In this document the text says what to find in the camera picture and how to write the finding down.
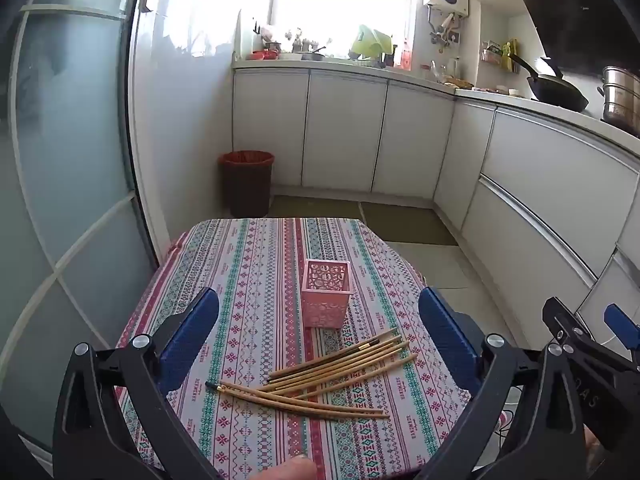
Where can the kitchen window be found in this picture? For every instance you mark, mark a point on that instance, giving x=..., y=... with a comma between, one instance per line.
x=325, y=0

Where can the white cutting board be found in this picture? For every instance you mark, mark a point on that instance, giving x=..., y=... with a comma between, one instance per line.
x=245, y=35

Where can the yellow oil bottle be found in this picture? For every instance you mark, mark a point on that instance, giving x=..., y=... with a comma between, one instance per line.
x=510, y=57

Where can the light green plastic container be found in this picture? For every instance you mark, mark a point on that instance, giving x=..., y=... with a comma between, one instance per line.
x=372, y=42

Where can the frosted glass sliding door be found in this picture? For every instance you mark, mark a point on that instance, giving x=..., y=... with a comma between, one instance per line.
x=75, y=160

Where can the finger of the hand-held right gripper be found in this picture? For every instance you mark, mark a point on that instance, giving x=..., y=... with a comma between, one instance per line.
x=620, y=325
x=560, y=316

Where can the olive floor mat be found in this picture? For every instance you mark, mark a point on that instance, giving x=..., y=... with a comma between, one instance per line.
x=315, y=207
x=405, y=227

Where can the pile of chopsticks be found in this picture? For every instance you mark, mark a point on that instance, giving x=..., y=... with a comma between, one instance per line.
x=340, y=366

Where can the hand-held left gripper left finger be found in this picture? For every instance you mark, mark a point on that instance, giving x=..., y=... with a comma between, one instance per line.
x=192, y=335

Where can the steel steamer pot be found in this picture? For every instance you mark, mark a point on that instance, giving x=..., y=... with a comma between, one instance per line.
x=622, y=95

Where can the black range hood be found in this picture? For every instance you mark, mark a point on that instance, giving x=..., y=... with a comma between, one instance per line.
x=575, y=10

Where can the striped patterned tablecloth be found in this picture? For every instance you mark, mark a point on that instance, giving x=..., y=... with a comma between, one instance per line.
x=260, y=285

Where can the black wok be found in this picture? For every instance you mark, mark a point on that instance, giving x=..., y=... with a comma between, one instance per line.
x=557, y=92

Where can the pink perforated utensil holder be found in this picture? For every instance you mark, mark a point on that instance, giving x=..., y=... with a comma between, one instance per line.
x=322, y=305

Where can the red plastic bowl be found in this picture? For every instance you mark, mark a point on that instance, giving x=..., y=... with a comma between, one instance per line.
x=264, y=55

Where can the brown trash bin red liner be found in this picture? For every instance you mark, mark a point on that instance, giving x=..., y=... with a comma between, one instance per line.
x=245, y=190

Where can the white kitchen cabinet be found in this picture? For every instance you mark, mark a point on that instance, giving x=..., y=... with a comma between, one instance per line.
x=345, y=130
x=540, y=185

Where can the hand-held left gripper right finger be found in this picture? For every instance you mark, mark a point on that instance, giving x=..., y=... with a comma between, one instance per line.
x=445, y=340

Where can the person's left hand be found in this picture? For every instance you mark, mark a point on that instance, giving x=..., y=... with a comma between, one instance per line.
x=290, y=469

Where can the red liquid bottle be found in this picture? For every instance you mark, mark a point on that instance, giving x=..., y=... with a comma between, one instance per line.
x=406, y=57

